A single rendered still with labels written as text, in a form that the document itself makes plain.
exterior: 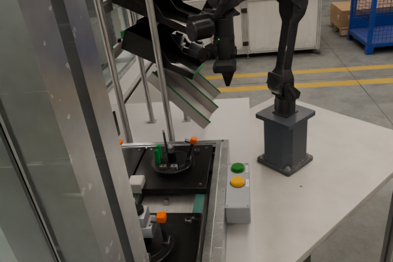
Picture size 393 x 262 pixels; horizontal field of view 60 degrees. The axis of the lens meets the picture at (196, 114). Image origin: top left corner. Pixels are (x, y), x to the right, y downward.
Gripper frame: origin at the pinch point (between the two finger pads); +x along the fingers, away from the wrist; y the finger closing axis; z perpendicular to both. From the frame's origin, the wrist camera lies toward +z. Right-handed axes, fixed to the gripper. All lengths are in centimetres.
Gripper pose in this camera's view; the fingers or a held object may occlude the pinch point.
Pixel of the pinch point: (227, 75)
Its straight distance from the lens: 102.6
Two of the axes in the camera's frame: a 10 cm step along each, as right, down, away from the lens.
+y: -1.2, 4.5, -8.8
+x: 1.1, 8.9, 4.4
